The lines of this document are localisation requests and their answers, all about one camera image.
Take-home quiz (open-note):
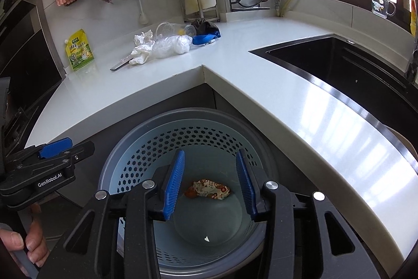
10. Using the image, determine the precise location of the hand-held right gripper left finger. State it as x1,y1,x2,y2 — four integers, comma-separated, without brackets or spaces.
38,149,185,279

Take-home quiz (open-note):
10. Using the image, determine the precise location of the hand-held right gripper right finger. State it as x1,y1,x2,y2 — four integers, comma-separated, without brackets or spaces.
235,148,382,279

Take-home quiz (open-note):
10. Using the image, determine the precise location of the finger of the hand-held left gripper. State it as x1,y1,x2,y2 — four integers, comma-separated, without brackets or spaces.
7,140,96,183
5,137,73,168

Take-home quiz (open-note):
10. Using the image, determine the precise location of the grey perforated waste bin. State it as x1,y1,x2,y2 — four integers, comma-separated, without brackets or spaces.
97,107,296,279

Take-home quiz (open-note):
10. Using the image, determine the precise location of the blue woven strap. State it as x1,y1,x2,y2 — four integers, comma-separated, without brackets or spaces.
192,29,221,46

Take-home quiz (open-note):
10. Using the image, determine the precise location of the clear plastic cup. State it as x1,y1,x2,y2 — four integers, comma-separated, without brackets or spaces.
155,22,196,39

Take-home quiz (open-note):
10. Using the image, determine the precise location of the person's left hand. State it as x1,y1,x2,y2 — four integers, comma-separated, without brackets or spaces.
0,203,50,270

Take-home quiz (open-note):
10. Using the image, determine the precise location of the patterned snack wrapper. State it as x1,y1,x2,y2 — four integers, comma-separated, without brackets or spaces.
184,178,231,201

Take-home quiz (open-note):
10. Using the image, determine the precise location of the black glass kitchen appliance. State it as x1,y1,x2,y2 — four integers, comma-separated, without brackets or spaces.
0,0,66,152

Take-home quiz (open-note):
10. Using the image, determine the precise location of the green yellow sauce pouch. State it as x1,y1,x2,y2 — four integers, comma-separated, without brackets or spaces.
64,29,96,72

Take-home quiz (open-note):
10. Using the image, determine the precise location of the long pink clear wrapper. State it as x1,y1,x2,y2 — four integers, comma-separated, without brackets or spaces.
110,55,134,71

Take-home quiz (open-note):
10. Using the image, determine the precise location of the crumpled white paper towel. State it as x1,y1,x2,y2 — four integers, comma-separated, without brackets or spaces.
129,31,155,66

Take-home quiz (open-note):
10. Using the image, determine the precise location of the clear crumpled plastic bag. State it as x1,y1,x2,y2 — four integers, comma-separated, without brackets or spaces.
150,35,193,59

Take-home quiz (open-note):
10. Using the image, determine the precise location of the blue white bottle brush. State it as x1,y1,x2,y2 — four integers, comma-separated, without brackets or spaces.
133,0,149,25

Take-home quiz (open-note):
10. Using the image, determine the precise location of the black kitchen sink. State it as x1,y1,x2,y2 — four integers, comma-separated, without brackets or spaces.
248,33,418,175

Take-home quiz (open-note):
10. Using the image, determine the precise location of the beige round stool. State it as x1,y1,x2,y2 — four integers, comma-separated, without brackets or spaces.
382,125,414,149

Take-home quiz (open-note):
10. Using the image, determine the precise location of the dark crumpled cloth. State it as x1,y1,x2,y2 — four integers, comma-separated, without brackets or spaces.
191,18,219,37

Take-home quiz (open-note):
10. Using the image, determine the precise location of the steel cutting board rack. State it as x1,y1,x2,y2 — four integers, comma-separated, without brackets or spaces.
179,0,220,23

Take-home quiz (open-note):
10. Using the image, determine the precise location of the steel faucet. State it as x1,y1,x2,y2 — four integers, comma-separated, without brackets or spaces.
405,34,418,83

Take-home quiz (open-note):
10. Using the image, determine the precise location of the glass mug cartoon print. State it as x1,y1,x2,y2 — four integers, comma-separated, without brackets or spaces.
370,0,397,17

